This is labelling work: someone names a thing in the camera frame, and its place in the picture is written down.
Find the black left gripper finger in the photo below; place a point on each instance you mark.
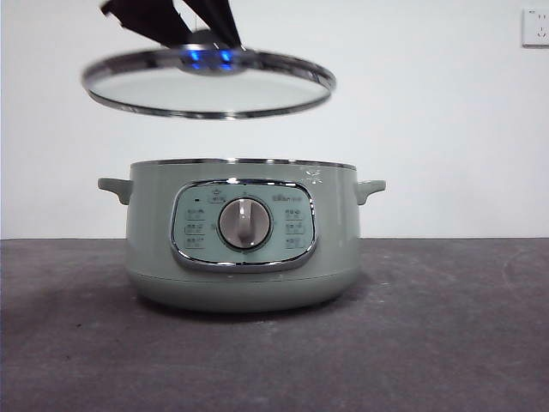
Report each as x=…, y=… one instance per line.
x=150, y=21
x=216, y=19

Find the glass lid with green knob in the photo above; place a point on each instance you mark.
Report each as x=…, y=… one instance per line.
x=206, y=92

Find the white wall socket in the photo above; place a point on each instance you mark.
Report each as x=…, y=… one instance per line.
x=536, y=28

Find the pale green electric pot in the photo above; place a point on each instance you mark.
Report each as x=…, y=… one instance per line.
x=244, y=279

